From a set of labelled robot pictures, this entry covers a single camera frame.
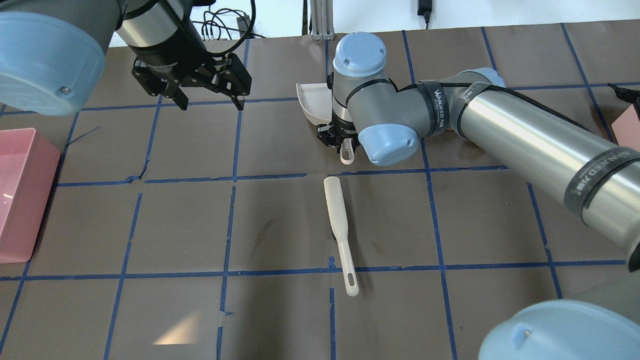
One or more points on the aluminium frame post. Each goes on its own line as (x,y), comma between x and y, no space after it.
(322,20)

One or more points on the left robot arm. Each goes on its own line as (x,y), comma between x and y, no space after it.
(53,52)

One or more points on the white plastic dustpan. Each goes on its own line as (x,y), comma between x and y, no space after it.
(316,100)

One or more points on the black bag lined bin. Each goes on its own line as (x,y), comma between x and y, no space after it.
(627,126)

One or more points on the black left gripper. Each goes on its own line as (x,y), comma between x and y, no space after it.
(161,56)

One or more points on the black power adapter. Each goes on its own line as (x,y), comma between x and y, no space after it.
(425,9)

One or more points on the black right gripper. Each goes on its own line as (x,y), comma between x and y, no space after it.
(342,131)

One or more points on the white hand brush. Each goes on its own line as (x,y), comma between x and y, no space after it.
(336,210)

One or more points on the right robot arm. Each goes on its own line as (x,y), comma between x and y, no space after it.
(593,179)

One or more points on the pink plastic bin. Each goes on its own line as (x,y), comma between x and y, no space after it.
(28,163)

